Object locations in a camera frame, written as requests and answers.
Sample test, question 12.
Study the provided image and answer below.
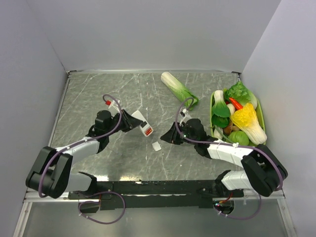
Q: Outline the brown mushroom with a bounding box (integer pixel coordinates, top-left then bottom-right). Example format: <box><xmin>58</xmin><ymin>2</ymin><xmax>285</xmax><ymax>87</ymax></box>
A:
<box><xmin>223</xmin><ymin>121</ymin><xmax>240</xmax><ymax>135</ymax></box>

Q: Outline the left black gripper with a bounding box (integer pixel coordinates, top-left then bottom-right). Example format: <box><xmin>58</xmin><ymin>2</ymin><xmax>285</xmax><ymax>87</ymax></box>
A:
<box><xmin>106</xmin><ymin>109</ymin><xmax>143</xmax><ymax>136</ymax></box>

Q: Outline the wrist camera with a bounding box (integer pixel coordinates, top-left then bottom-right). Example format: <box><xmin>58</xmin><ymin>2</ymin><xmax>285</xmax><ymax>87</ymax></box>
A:
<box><xmin>105</xmin><ymin>100</ymin><xmax>119</xmax><ymax>114</ymax></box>
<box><xmin>179</xmin><ymin>108</ymin><xmax>192</xmax><ymax>124</ymax></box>

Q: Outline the round green cabbage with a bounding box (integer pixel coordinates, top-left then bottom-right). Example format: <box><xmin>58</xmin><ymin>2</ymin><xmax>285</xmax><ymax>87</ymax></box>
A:
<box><xmin>228</xmin><ymin>130</ymin><xmax>249</xmax><ymax>146</ymax></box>

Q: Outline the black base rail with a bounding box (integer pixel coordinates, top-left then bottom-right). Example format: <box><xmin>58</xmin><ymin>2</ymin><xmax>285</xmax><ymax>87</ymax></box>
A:
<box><xmin>68</xmin><ymin>180</ymin><xmax>244</xmax><ymax>210</ymax></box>

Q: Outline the red chili pepper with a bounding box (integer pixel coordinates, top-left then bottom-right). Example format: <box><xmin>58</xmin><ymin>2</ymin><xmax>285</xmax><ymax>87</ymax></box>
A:
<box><xmin>229</xmin><ymin>97</ymin><xmax>243</xmax><ymax>110</ymax></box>

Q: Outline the yellow napa cabbage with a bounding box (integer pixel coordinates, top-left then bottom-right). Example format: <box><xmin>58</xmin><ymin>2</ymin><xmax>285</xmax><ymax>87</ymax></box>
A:
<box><xmin>230</xmin><ymin>103</ymin><xmax>267</xmax><ymax>145</ymax></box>

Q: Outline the green lettuce head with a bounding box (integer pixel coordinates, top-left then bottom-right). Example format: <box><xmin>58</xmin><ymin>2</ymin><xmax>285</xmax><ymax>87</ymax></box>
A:
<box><xmin>224</xmin><ymin>81</ymin><xmax>258</xmax><ymax>109</ymax></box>

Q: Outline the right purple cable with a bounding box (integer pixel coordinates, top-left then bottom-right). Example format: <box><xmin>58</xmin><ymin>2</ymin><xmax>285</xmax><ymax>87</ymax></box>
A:
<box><xmin>175</xmin><ymin>97</ymin><xmax>284</xmax><ymax>220</ymax></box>

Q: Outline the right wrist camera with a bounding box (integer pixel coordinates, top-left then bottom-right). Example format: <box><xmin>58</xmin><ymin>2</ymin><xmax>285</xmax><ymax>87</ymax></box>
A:
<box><xmin>179</xmin><ymin>108</ymin><xmax>192</xmax><ymax>124</ymax></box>

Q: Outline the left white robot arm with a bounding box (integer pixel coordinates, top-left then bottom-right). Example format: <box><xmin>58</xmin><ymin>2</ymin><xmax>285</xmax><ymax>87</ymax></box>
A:
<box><xmin>26</xmin><ymin>110</ymin><xmax>153</xmax><ymax>198</ymax></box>

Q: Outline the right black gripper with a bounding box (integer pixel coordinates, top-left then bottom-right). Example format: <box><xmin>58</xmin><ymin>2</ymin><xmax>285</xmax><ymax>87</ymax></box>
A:
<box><xmin>160</xmin><ymin>121</ymin><xmax>198</xmax><ymax>145</ymax></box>

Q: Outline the white mushroom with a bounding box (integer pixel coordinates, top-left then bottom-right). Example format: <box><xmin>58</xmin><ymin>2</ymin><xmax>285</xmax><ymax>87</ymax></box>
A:
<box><xmin>227</xmin><ymin>103</ymin><xmax>236</xmax><ymax>116</ymax></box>

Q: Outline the white remote control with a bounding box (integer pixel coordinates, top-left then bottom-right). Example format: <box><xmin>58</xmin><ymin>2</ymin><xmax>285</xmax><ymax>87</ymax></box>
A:
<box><xmin>131</xmin><ymin>110</ymin><xmax>154</xmax><ymax>137</ymax></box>

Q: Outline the long green napa cabbage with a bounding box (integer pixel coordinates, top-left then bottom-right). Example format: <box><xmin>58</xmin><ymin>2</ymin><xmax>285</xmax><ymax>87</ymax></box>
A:
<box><xmin>160</xmin><ymin>72</ymin><xmax>199</xmax><ymax>110</ymax></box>

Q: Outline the aluminium frame rail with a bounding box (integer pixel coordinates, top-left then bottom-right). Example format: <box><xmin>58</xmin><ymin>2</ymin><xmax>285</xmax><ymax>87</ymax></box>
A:
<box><xmin>23</xmin><ymin>190</ymin><xmax>72</xmax><ymax>203</ymax></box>

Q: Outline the white battery cover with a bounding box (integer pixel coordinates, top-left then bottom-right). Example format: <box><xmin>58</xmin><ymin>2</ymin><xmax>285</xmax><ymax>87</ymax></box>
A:
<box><xmin>152</xmin><ymin>142</ymin><xmax>161</xmax><ymax>152</ymax></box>

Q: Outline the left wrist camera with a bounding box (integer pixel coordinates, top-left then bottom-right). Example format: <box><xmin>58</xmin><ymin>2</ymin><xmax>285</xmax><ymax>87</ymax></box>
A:
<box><xmin>105</xmin><ymin>100</ymin><xmax>119</xmax><ymax>114</ymax></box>

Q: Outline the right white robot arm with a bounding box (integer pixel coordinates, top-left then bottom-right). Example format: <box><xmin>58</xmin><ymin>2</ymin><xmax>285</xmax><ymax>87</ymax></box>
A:
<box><xmin>161</xmin><ymin>118</ymin><xmax>288</xmax><ymax>197</ymax></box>

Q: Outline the bok choy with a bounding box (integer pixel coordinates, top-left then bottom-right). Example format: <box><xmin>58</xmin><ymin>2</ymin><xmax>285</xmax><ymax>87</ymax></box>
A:
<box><xmin>212</xmin><ymin>90</ymin><xmax>231</xmax><ymax>118</ymax></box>

